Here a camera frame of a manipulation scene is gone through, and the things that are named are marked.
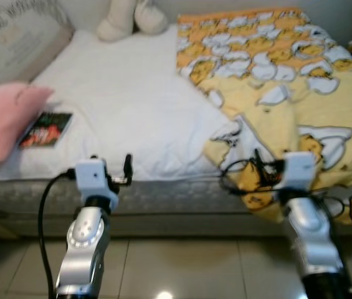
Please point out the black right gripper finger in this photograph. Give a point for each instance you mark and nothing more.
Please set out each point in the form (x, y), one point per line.
(260, 182)
(259, 161)

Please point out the dark green red book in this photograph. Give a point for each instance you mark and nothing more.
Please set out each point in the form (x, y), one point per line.
(45, 129)

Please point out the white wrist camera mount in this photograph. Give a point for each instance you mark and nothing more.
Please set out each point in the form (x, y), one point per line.
(91, 177)
(299, 169)

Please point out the cream plush toy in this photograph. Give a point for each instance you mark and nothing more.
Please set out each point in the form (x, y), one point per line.
(119, 22)

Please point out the pink pillow with flower print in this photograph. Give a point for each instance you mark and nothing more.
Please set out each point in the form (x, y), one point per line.
(1, 118)

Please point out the yellow egg print blanket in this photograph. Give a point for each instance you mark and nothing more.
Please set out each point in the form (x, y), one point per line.
(269, 93)

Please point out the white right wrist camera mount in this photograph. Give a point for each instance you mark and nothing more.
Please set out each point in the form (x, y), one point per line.
(299, 169)

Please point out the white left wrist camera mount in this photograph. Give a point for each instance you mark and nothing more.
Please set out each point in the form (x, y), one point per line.
(91, 177)

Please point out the large printed bed pillow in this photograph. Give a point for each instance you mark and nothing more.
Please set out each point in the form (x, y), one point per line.
(20, 43)

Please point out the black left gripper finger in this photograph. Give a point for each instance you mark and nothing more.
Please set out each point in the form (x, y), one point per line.
(95, 157)
(128, 169)

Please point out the grey quilted mattress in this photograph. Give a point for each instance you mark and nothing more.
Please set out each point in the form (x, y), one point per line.
(163, 196)

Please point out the white quilted mattress pad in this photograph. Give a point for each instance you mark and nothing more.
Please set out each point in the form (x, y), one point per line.
(126, 99)

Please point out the beige bed base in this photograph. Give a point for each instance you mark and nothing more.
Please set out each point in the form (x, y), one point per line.
(163, 225)

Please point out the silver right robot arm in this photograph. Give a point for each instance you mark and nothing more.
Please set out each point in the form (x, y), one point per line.
(313, 237)

